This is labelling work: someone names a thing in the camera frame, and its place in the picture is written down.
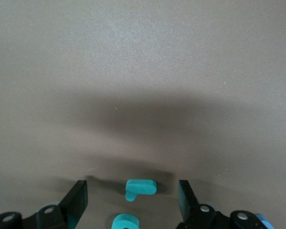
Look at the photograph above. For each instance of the brown table cover mat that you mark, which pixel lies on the brown table cover mat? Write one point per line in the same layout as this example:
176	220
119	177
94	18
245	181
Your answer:
143	71

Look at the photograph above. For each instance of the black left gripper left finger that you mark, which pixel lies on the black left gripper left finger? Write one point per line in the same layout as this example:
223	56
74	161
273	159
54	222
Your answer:
71	205

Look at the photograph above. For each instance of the teal foam letter l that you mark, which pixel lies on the teal foam letter l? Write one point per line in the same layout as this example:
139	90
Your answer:
140	187

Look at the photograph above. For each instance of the teal foam letter c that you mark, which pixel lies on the teal foam letter c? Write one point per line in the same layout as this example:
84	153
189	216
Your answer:
124	220

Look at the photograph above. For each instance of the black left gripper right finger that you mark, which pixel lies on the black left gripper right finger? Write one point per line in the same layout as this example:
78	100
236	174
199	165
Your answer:
190	205

